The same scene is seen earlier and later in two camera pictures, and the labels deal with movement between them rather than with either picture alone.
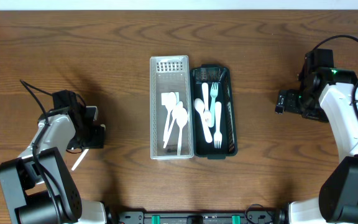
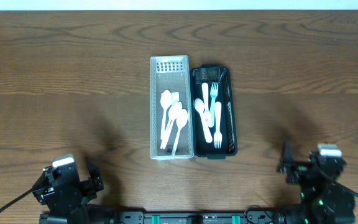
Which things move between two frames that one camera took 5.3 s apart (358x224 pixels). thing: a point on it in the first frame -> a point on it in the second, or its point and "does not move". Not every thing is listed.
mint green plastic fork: (214, 94) does not move
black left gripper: (95, 137) -> (89, 182)
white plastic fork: (218, 136) does not move
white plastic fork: (207, 117) does not move
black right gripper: (290, 105) -> (299, 170)
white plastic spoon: (199, 106) does not move
